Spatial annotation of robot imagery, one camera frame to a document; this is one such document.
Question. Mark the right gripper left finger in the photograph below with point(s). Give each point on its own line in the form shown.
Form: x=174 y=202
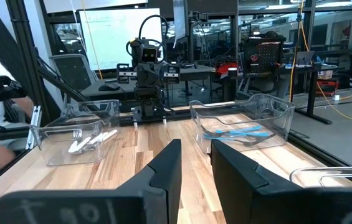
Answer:
x=132 y=205

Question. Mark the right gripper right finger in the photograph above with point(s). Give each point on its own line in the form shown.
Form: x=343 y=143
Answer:
x=272 y=205

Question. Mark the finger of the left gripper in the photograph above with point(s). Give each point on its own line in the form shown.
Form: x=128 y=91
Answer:
x=142 y=76
x=153 y=76

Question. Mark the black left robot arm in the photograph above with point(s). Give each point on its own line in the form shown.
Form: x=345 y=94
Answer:
x=146 y=99

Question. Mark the grey desk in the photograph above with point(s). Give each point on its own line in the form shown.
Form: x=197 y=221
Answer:
x=194 y=70
x=101 y=92

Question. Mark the black computer mouse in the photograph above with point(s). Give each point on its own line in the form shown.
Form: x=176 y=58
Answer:
x=108 y=87

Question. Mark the white board screen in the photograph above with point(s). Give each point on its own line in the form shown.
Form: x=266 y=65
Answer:
x=113 y=37

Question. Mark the red bag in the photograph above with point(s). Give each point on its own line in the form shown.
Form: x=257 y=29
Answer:
x=225 y=68

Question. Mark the clear plastic bin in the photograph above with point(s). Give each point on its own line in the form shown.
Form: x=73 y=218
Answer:
x=275 y=118
x=319 y=170
x=54 y=149

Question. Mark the grey office chair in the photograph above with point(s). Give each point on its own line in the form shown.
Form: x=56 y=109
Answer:
x=73 y=71

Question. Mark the black tool pegboard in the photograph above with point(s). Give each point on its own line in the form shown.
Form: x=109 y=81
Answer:
x=263 y=56

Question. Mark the black side desk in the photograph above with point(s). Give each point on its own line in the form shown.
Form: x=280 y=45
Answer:
x=311 y=87

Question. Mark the red plastic crate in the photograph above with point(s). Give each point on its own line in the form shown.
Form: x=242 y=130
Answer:
x=328 y=87

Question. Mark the grey laptop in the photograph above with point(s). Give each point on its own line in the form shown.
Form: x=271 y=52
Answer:
x=305 y=57

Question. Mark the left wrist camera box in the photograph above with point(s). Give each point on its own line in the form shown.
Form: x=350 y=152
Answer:
x=149 y=54

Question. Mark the silver metal bracket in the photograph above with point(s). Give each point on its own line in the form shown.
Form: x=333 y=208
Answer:
x=34 y=124

